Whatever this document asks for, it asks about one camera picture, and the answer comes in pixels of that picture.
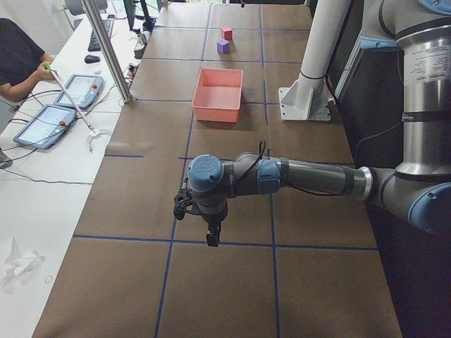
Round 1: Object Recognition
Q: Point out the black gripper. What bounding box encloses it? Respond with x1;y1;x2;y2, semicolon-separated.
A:
203;209;226;246

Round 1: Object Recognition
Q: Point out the purple foam block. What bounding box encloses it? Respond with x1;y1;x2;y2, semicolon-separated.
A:
216;39;230;54

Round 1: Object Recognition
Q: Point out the red foam block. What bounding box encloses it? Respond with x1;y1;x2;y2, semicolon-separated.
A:
221;26;233;40

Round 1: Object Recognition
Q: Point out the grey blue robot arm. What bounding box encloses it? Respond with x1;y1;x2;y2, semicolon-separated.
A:
173;1;450;246

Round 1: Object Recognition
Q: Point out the pink plastic bin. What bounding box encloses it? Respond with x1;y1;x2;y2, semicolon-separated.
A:
192;68;243;123

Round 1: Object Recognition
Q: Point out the far blue teach pendant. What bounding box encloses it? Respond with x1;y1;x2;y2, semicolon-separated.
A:
65;74;104;110

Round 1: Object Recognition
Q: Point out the blue teach pendant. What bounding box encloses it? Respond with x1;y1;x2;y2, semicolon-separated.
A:
65;74;104;110
13;104;77;149

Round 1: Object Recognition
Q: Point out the crumpled white paper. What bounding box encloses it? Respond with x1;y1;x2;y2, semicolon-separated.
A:
1;237;46;289

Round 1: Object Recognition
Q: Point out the near blue teach pendant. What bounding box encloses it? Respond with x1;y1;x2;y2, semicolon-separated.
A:
13;104;77;149

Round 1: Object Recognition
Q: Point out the black computer mouse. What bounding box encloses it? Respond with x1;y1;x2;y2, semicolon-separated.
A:
84;54;100;64

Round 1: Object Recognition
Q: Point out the black keyboard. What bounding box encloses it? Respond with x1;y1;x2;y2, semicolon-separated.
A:
87;18;115;52

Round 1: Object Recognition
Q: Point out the person in black shirt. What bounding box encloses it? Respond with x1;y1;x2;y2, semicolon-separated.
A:
1;18;54;103

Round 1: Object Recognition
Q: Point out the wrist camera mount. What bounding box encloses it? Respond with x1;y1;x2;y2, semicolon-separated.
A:
173;188;198;220

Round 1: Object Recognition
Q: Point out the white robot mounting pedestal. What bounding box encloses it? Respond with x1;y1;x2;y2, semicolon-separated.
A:
278;0;351;121

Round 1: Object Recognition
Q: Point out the aluminium frame post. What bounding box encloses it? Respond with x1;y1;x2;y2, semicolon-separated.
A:
80;0;132;104

